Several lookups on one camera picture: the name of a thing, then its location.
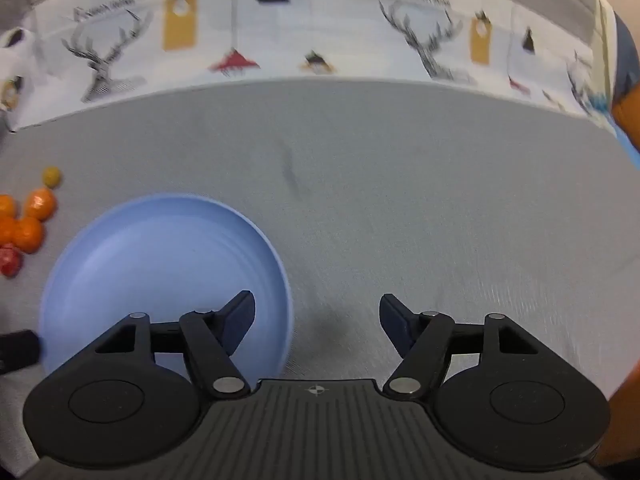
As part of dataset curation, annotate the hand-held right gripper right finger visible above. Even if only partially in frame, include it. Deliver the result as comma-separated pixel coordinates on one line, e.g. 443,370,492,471
379,293,538,401

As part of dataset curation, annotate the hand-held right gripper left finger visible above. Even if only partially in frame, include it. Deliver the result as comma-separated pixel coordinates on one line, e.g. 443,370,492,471
95,290,257,401

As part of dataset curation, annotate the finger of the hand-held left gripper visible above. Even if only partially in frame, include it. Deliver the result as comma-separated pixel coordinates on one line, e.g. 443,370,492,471
0,330,42,375

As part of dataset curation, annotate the red date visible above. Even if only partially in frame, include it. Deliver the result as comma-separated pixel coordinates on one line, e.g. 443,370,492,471
0,243,23,277

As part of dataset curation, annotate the blue plate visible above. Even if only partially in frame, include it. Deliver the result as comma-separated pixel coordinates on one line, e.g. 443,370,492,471
39,194,293,378

